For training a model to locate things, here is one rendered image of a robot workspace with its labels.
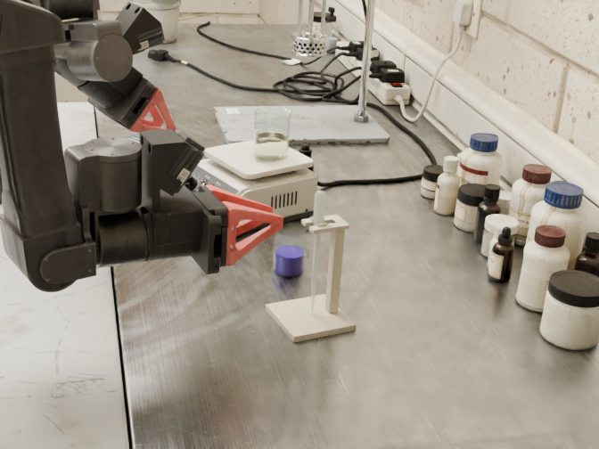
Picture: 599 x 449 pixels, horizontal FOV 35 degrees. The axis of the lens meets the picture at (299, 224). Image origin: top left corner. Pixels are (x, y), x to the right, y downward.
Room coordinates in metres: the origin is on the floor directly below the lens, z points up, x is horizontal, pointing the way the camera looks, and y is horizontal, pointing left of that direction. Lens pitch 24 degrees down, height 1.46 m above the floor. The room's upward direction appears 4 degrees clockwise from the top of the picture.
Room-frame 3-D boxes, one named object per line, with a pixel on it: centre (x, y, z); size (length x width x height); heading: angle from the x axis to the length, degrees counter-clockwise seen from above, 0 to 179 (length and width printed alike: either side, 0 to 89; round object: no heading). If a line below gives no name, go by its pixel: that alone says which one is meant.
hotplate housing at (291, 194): (1.28, 0.09, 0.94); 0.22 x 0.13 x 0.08; 128
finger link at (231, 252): (0.94, 0.07, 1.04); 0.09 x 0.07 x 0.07; 117
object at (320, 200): (0.98, -0.02, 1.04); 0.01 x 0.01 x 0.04; 27
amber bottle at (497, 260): (1.12, -0.27, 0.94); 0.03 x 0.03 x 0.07
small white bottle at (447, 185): (1.34, -0.22, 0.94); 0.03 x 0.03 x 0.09
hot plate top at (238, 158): (1.30, 0.07, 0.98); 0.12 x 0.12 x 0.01; 38
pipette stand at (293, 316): (0.98, -0.02, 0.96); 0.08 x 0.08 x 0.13; 27
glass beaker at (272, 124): (1.29, 0.05, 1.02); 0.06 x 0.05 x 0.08; 129
